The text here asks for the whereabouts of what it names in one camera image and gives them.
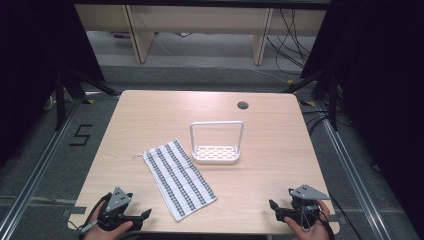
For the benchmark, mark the person's left hand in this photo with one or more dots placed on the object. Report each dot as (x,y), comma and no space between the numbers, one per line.
(106,232)

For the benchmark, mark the beige wooden desk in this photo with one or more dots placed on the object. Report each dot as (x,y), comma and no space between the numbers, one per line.
(200,18)

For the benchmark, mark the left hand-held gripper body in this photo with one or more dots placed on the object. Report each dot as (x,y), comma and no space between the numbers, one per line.
(116,201)

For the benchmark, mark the aluminium floor rail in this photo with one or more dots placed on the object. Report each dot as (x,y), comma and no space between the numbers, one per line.
(43,163)
(350,173)

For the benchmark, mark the white cloth with dark stripes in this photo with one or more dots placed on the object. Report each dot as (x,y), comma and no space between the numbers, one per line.
(180,180)

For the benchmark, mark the grey tape strip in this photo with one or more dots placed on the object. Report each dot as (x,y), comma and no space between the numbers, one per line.
(337,219)

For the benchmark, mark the black curtain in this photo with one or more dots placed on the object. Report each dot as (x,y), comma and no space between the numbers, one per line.
(383,83)
(33,66)

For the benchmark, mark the person's right hand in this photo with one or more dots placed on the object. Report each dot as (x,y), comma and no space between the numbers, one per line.
(310,234)

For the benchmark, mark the black metal stand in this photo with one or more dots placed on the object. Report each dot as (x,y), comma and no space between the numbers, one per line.
(333,100)
(60,100)

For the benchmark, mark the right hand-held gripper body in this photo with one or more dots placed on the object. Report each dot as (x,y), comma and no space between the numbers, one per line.
(305,193)

